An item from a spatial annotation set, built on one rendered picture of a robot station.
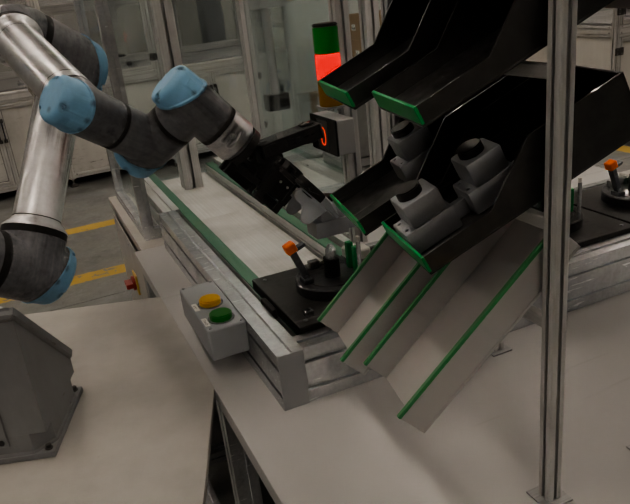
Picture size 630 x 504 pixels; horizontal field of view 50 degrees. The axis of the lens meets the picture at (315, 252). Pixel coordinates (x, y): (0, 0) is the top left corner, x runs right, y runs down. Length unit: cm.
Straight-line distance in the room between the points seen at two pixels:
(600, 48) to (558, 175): 559
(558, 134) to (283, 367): 57
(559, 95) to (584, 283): 72
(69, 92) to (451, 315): 60
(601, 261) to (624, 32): 492
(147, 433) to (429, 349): 49
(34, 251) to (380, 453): 69
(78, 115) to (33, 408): 44
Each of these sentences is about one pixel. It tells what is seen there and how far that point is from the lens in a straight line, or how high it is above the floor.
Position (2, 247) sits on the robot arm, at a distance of 127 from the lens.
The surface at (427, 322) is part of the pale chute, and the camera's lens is 92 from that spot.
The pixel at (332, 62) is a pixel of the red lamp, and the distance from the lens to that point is 135.
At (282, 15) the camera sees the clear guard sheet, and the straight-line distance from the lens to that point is 165.
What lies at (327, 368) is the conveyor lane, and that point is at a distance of 112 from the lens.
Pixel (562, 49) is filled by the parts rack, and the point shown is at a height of 141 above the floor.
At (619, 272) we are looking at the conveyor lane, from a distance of 145.
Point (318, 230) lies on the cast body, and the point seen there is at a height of 109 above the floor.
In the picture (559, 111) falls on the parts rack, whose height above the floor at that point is 135.
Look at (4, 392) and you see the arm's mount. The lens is 112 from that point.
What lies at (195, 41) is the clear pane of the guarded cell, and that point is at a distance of 246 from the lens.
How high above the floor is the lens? 149
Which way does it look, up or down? 22 degrees down
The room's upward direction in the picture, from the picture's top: 7 degrees counter-clockwise
